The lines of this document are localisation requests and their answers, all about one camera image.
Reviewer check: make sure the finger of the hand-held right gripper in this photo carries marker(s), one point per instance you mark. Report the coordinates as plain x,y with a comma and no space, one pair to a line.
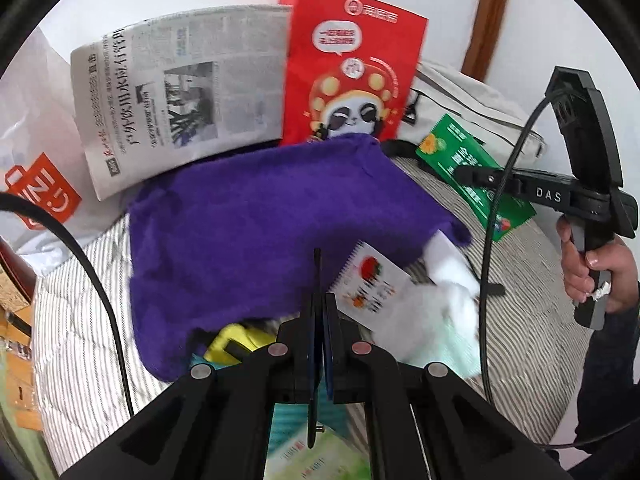
482,176

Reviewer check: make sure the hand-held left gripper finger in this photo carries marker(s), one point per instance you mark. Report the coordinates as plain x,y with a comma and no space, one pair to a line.
316,355
328,350

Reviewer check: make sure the white paper towel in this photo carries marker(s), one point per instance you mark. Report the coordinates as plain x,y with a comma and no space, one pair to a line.
420,320

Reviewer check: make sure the person's right forearm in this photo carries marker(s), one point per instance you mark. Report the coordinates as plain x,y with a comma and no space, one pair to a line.
610,385

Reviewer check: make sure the person's right hand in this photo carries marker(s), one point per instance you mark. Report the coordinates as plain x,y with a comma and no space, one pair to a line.
622,280

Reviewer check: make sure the white canvas bag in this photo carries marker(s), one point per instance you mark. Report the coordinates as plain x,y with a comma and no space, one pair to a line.
475,100

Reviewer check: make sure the white strawberry print card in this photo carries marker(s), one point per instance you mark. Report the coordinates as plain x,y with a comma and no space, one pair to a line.
370,285

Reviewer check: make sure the yellow pouch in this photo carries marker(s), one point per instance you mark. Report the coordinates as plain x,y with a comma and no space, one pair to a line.
230,340

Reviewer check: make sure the green white packet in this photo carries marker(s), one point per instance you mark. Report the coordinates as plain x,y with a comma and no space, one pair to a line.
330,460

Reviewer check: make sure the purple towel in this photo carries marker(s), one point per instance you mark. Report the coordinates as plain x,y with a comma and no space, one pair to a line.
250,230

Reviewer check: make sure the red panda paper bag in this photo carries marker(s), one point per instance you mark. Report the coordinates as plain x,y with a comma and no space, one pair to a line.
350,60

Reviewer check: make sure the folded newspaper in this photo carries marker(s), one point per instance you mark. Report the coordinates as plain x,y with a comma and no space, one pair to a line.
200,85

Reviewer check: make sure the wooden cabinet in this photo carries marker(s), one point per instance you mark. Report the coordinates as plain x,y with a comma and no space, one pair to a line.
15,305

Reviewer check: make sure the white plastic shopping bag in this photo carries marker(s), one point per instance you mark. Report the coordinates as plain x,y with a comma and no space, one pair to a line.
45,125

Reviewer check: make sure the wooden door frame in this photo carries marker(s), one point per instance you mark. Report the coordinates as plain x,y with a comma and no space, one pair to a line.
482,20

